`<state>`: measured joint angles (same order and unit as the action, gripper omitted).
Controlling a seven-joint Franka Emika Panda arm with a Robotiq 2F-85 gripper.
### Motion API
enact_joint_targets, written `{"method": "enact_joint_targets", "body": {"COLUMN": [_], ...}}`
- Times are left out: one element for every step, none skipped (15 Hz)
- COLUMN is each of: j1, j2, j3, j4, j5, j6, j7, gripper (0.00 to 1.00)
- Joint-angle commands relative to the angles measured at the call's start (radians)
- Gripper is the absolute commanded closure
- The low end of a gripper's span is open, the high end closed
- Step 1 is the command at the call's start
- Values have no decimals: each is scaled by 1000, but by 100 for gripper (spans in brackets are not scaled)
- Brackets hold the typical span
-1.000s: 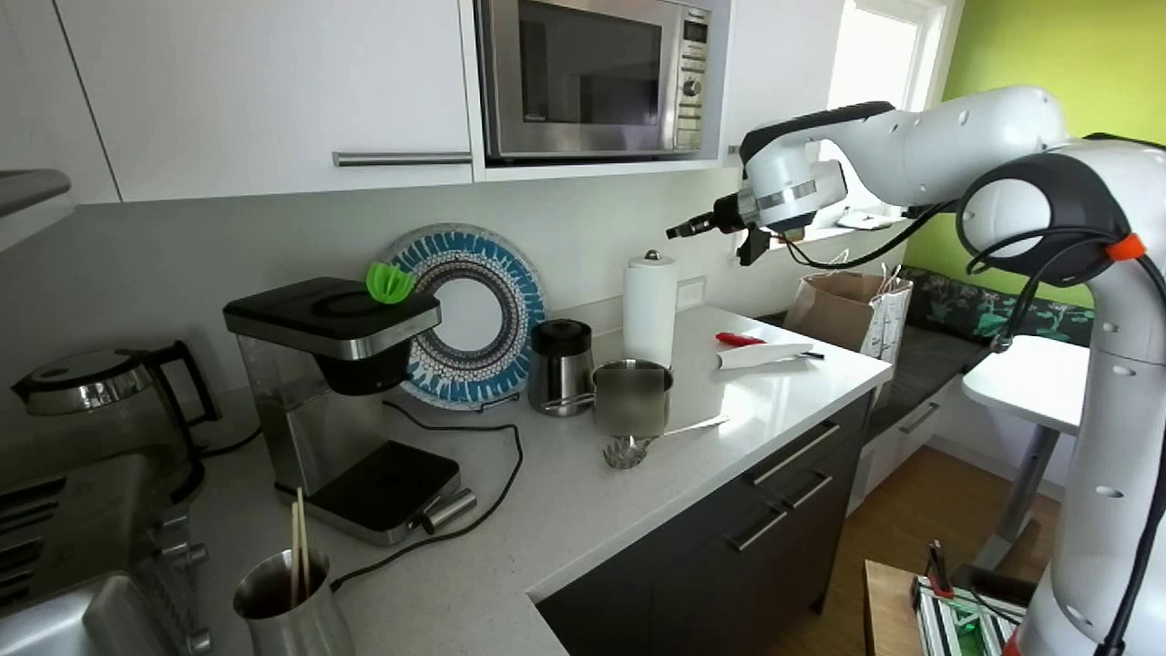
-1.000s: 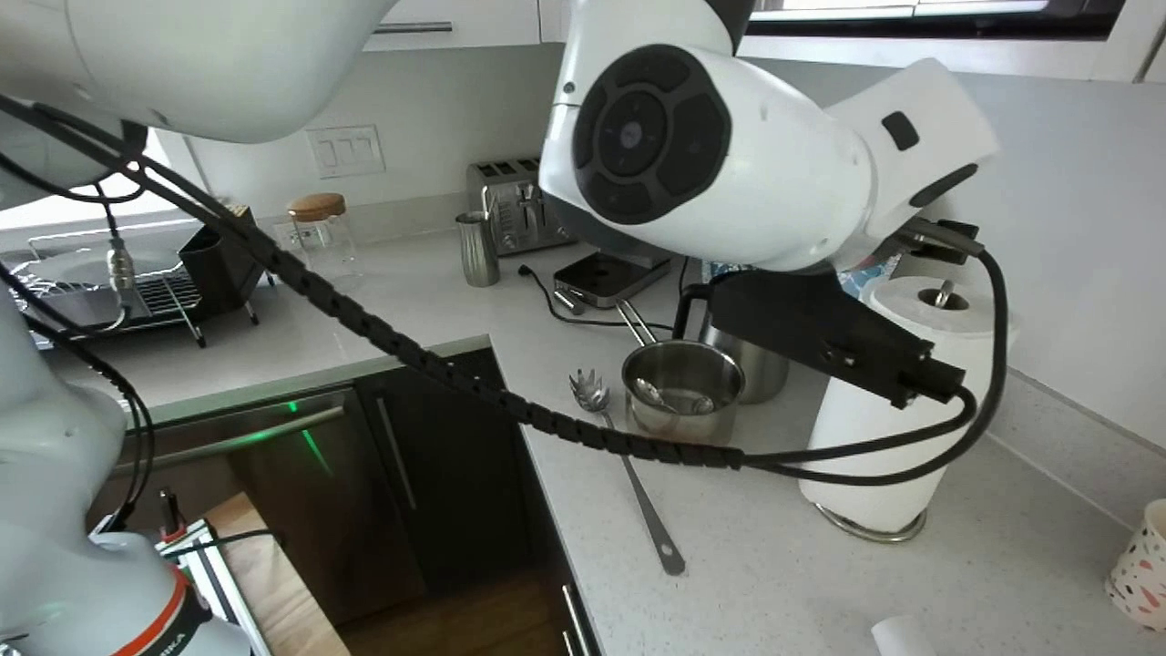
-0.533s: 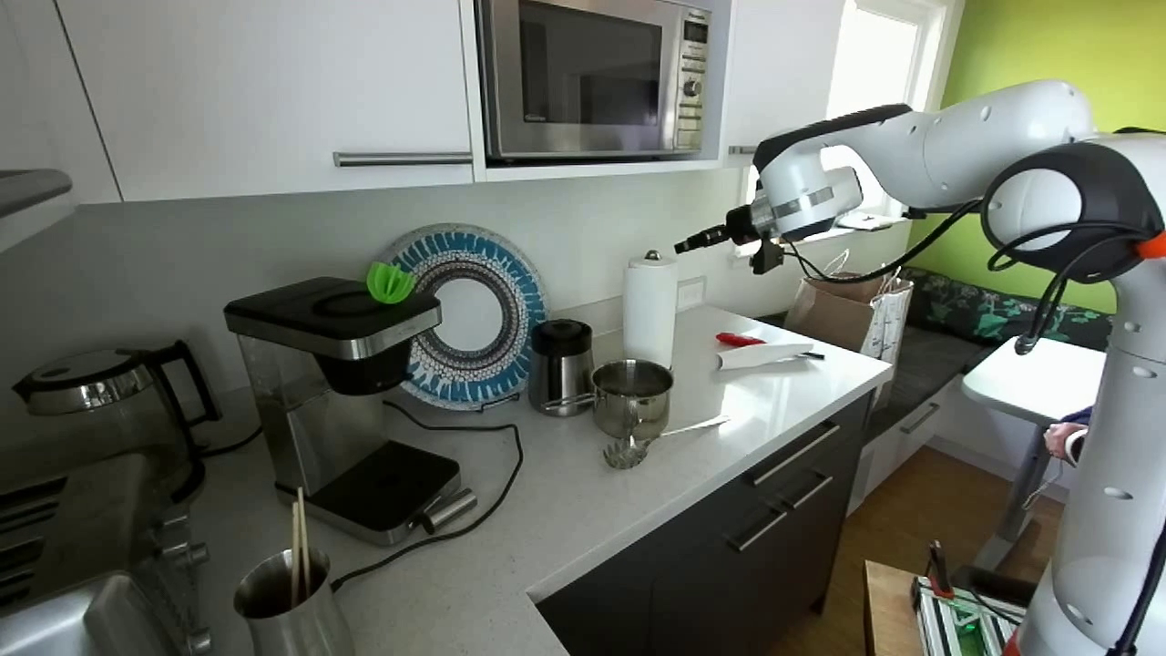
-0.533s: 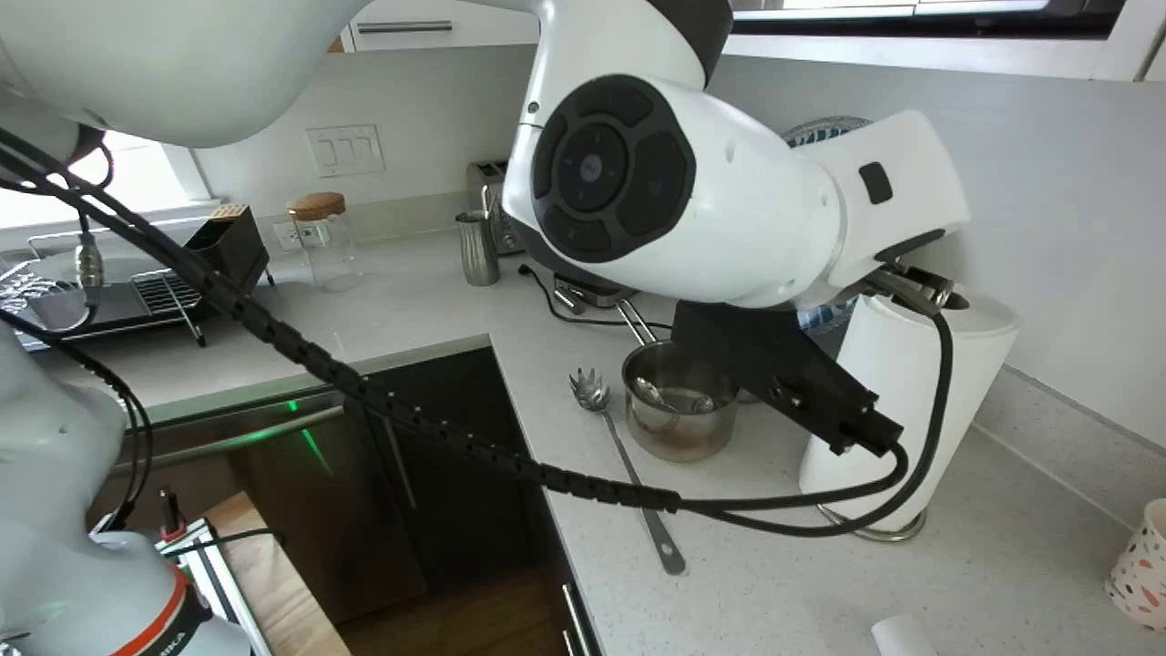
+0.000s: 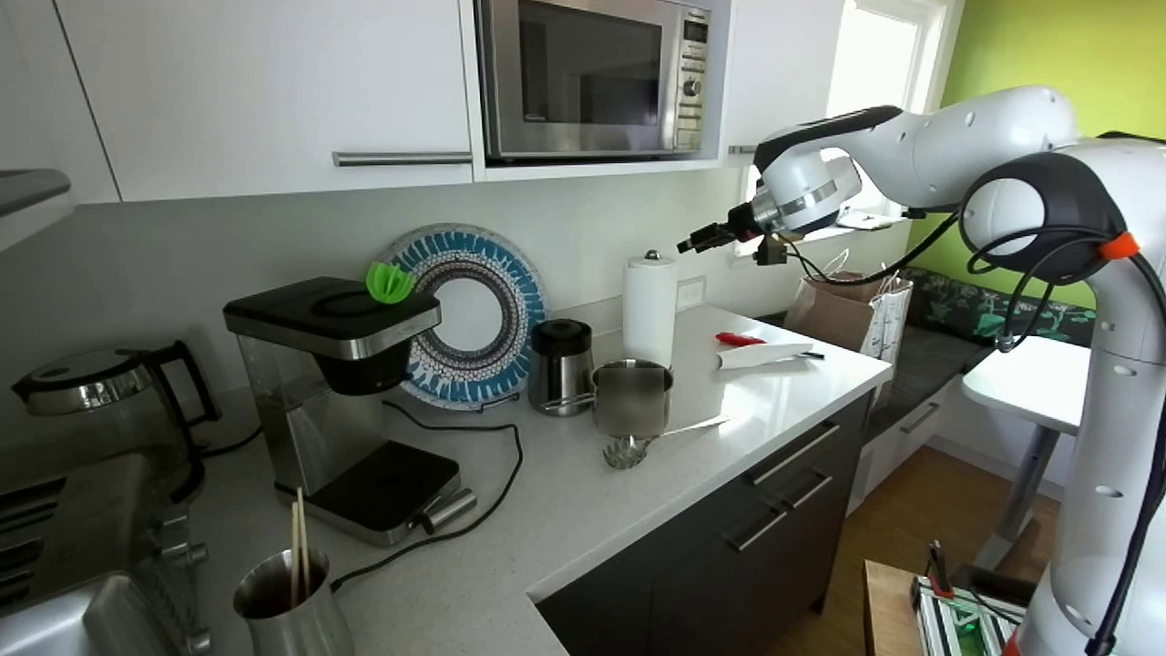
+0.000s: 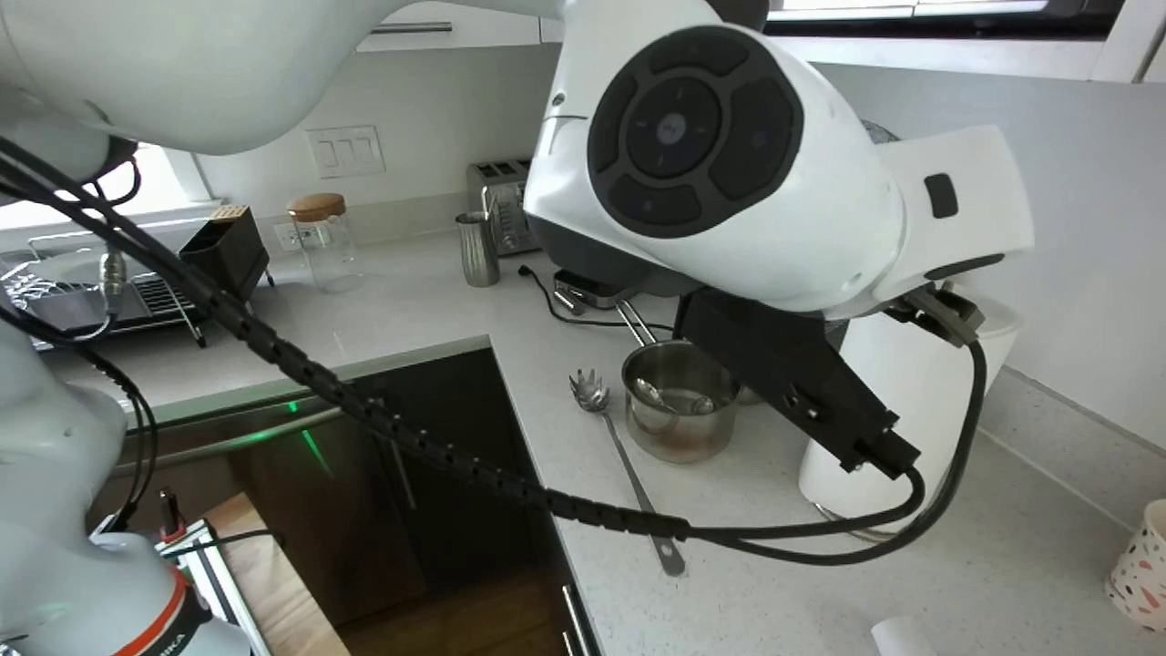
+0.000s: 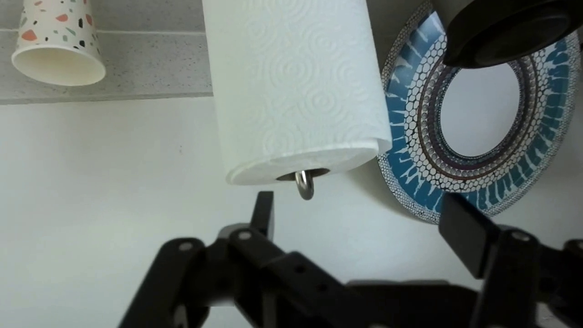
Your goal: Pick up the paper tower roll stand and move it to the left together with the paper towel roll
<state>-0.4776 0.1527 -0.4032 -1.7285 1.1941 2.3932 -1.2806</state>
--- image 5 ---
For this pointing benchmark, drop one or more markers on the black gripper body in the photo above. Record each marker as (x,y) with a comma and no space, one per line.
(752,218)

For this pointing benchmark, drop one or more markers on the metal paper towel stand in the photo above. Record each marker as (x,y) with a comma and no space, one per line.
(650,252)

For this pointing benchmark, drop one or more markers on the white paper towel roll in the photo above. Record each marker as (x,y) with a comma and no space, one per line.
(650,314)

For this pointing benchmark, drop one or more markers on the small red utensil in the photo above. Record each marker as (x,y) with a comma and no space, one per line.
(739,337)

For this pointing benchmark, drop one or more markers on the small white sill object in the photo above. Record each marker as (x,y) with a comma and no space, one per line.
(870,218)

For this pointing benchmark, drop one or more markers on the white plastic utensil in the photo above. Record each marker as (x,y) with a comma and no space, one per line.
(768,354)

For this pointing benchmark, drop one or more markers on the brown cardboard box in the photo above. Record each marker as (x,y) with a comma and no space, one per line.
(838,319)

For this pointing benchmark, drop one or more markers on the white upper cabinet door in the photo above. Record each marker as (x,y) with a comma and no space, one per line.
(241,84)
(786,58)

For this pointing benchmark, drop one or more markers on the small steel pot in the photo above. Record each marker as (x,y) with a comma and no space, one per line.
(632,396)

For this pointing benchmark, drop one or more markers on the blue white decorative plate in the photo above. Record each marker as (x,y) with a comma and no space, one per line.
(515,303)

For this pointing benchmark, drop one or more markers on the stainless steel microwave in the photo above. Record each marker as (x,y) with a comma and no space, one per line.
(585,73)

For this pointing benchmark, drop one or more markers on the dark patterned bench cushion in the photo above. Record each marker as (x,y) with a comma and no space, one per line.
(1008,319)

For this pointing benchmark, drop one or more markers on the white side table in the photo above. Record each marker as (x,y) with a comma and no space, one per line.
(1025,385)

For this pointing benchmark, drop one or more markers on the green plastic lid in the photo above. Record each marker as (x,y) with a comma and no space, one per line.
(388,282)

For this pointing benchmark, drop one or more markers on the dark lower cabinet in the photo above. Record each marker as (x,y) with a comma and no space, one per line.
(678,569)

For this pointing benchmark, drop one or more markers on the black steel coffee machine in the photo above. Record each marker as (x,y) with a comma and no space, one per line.
(334,322)

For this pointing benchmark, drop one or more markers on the wooden board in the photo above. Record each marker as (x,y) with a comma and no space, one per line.
(888,606)

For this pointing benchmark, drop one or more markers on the green white box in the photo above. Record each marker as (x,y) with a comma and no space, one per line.
(966,619)

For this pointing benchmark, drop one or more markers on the wooden chopstick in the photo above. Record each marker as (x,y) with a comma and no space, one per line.
(305,551)
(293,548)

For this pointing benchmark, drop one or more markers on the steel utensil cup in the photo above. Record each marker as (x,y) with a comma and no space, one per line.
(285,619)

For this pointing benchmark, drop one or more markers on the black electric kettle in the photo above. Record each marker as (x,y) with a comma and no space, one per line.
(98,403)

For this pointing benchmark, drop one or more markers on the grey range hood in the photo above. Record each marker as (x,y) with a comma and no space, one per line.
(32,193)

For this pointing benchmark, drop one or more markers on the black wrist camera block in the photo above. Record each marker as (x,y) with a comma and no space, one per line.
(775,249)

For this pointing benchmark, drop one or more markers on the white wall outlet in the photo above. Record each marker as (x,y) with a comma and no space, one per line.
(689,291)

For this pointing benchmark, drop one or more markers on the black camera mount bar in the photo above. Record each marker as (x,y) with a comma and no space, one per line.
(930,211)

